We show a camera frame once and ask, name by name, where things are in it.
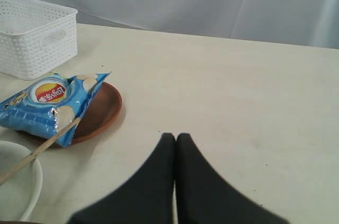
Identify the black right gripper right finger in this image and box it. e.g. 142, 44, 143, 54
175, 133, 288, 223

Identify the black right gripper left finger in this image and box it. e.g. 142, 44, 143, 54
68, 133, 175, 223

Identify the brown wooden plate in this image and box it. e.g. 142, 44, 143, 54
13, 82, 123, 145

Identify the wooden chopstick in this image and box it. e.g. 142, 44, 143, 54
1, 117, 81, 185

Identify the grey ceramic bowl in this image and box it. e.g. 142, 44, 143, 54
1, 141, 43, 221

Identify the blue snack packet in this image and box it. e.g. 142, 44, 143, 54
1, 73, 108, 139

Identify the white perforated plastic basket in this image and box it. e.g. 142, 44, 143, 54
1, 0, 77, 80

